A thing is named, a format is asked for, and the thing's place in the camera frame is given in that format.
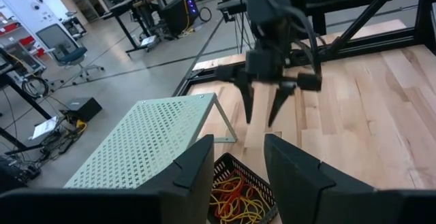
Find white pillar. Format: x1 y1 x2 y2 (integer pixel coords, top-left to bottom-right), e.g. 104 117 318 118
0 0 67 39

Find floor cable tangle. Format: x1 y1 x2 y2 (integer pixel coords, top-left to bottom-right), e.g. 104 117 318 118
0 121 88 184

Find white printed document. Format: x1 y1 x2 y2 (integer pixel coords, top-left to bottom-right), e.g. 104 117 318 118
31 116 59 140

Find black box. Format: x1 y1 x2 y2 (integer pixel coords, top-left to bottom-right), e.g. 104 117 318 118
64 97 103 123

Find black workbench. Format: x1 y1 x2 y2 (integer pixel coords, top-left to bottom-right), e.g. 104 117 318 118
100 0 187 54

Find black metal table frame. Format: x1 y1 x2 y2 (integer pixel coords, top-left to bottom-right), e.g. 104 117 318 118
173 0 436 97

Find red rubber band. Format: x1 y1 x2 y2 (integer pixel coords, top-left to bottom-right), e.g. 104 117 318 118
213 179 253 218

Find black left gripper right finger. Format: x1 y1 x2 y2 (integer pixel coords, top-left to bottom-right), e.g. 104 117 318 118
264 133 376 224

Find black plastic basket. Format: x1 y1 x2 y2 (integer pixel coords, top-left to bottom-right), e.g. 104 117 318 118
207 152 279 224

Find coiled black cable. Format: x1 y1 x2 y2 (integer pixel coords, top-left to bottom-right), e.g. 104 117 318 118
21 76 50 99

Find green perforated metal shelf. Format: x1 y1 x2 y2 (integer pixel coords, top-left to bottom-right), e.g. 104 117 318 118
63 93 238 189

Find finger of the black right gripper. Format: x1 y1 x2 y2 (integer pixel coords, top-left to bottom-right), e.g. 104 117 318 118
268 82 296 128
234 76 255 125

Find black desk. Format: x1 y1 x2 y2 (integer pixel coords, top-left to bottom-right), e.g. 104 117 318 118
0 46 54 155

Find grey chair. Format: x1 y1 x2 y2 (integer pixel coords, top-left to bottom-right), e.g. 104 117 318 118
35 22 105 86

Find black cable ring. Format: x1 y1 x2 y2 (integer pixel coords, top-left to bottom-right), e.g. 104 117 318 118
199 6 213 23

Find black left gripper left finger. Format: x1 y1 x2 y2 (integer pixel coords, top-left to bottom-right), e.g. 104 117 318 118
138 134 215 224

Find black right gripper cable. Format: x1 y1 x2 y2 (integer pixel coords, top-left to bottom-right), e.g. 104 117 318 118
272 0 323 77

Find black computer tower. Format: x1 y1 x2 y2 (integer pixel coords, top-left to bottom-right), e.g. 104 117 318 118
159 0 200 36

